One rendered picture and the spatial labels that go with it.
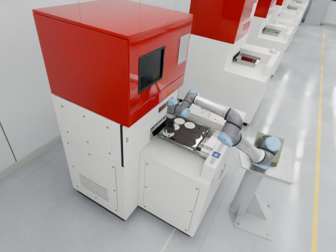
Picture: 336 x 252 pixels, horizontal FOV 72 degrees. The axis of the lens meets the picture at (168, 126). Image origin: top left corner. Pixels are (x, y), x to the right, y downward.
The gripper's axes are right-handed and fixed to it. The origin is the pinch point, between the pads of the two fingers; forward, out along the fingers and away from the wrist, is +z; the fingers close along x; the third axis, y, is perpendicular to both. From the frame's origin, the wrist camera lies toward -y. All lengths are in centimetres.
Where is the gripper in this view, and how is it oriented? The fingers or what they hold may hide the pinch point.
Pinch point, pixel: (168, 136)
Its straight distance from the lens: 199.9
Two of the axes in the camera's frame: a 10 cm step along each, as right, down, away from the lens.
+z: -0.9, 8.0, 6.0
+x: -10.0, -0.8, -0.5
